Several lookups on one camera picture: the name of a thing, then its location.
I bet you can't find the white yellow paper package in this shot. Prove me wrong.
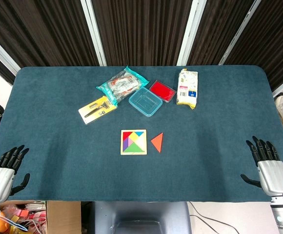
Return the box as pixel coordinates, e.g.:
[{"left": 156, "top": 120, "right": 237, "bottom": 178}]
[{"left": 176, "top": 68, "right": 199, "bottom": 110}]

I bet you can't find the black floor cable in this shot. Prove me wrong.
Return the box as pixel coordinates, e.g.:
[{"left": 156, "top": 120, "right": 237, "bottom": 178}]
[{"left": 189, "top": 202, "right": 240, "bottom": 234}]

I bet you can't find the pile of colourful packets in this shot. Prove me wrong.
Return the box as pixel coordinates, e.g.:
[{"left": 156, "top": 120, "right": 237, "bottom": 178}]
[{"left": 0, "top": 200, "right": 47, "bottom": 234}]

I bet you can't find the teal clear snack bag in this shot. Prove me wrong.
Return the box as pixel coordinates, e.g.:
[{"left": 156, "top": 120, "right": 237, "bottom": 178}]
[{"left": 96, "top": 65, "right": 150, "bottom": 107}]

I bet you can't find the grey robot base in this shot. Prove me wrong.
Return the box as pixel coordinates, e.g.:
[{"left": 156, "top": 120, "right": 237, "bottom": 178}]
[{"left": 94, "top": 201, "right": 192, "bottom": 234}]

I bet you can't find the orange triangle tangram piece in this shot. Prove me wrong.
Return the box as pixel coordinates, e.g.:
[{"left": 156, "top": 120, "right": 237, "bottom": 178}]
[{"left": 151, "top": 132, "right": 164, "bottom": 153}]

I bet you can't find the green triangle tangram piece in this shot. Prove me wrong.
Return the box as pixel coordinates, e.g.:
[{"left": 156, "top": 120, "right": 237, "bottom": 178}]
[{"left": 127, "top": 142, "right": 144, "bottom": 153}]

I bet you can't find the brown cardboard box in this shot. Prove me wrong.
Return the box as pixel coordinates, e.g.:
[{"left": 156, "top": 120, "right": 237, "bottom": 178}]
[{"left": 46, "top": 200, "right": 81, "bottom": 234}]

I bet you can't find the red ink pad box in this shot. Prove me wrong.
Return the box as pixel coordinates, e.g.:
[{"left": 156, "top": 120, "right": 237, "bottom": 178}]
[{"left": 148, "top": 79, "right": 177, "bottom": 103}]

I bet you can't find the yellow razor blister pack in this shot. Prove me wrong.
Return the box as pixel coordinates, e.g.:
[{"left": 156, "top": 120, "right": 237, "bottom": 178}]
[{"left": 78, "top": 96, "right": 118, "bottom": 125}]

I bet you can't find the dark brown divider panel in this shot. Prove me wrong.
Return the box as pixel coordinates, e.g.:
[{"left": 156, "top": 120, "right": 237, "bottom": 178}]
[
  {"left": 91, "top": 0, "right": 194, "bottom": 67},
  {"left": 0, "top": 0, "right": 101, "bottom": 68},
  {"left": 225, "top": 0, "right": 283, "bottom": 91},
  {"left": 187, "top": 0, "right": 257, "bottom": 66}
]

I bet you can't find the teal table cloth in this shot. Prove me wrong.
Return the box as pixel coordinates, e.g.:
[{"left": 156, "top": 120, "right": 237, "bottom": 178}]
[{"left": 0, "top": 64, "right": 283, "bottom": 203}]

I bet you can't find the clear blue plastic container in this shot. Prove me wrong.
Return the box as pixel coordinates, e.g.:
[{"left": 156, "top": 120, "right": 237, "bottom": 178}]
[{"left": 128, "top": 87, "right": 163, "bottom": 118}]

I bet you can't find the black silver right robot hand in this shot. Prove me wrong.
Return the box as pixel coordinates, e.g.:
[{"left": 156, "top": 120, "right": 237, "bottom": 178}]
[{"left": 240, "top": 136, "right": 283, "bottom": 197}]

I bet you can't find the wooden tangram frame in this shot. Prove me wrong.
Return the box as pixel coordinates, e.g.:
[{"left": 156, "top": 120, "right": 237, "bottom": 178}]
[{"left": 120, "top": 129, "right": 147, "bottom": 156}]

